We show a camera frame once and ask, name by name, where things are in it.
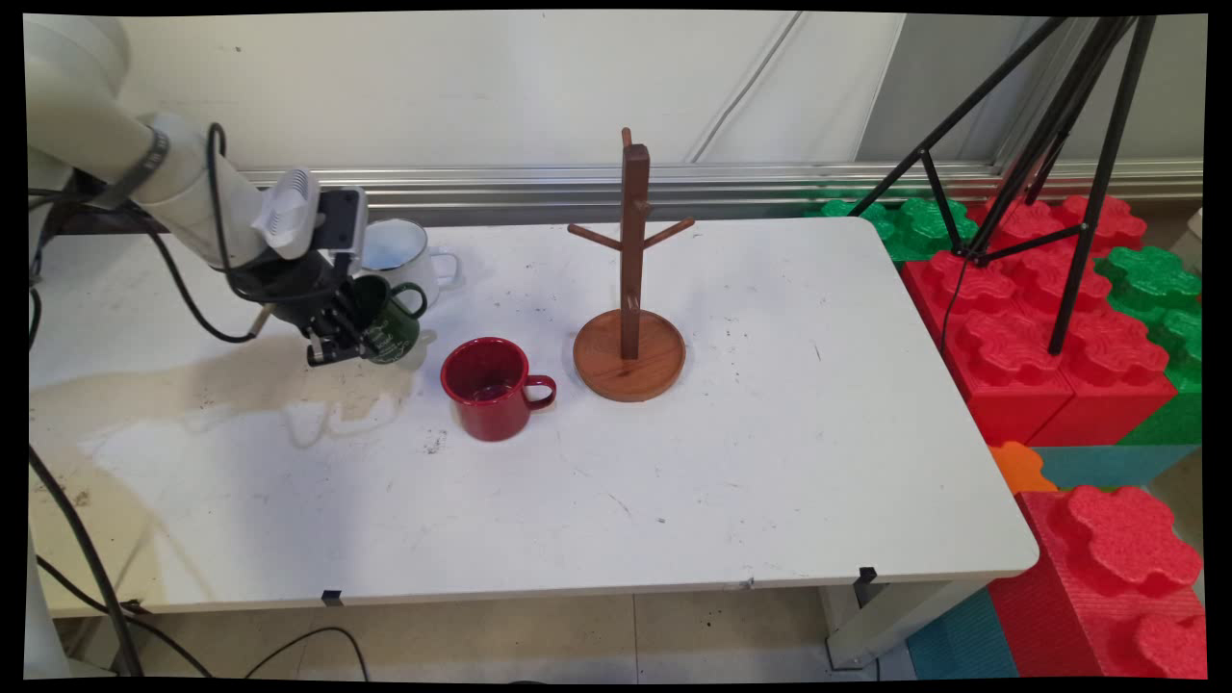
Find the white table leg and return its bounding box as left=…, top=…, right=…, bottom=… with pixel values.
left=821, top=576, right=994, bottom=672

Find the green enamel mug white lettering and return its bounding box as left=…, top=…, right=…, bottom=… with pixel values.
left=350, top=273, right=430, bottom=368

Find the orange foam piece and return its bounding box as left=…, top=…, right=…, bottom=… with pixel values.
left=988, top=441, right=1059, bottom=498

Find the green foam block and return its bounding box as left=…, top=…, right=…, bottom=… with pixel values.
left=1095, top=245, right=1204, bottom=446
left=807, top=196, right=979, bottom=264

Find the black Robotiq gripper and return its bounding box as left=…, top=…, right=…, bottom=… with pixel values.
left=231, top=252, right=378, bottom=369

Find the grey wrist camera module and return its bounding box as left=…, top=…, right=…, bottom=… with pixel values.
left=250, top=167, right=370, bottom=282

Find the red enamel mug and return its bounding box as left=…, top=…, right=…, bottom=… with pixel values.
left=440, top=336, right=558, bottom=443

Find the brown wooden mug tree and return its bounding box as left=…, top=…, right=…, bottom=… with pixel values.
left=566, top=127, right=696, bottom=403

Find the thin black floor cable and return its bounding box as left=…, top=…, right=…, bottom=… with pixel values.
left=35, top=554, right=217, bottom=679
left=243, top=626, right=373, bottom=680

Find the large red foam block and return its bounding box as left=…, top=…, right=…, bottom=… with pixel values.
left=900, top=195, right=1181, bottom=449

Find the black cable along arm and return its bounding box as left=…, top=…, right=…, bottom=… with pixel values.
left=204, top=121, right=255, bottom=282

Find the thick black floor cable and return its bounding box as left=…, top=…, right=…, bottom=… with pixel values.
left=27, top=446, right=147, bottom=679

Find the thin black tripod cable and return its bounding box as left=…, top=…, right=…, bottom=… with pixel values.
left=940, top=252, right=966, bottom=359

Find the aluminium wall rail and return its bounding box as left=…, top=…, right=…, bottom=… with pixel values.
left=239, top=161, right=1204, bottom=225

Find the black camera tripod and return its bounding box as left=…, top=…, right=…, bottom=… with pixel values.
left=847, top=14, right=1158, bottom=357

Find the black cable with metal plug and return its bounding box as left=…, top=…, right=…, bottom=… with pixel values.
left=141, top=225, right=280, bottom=346

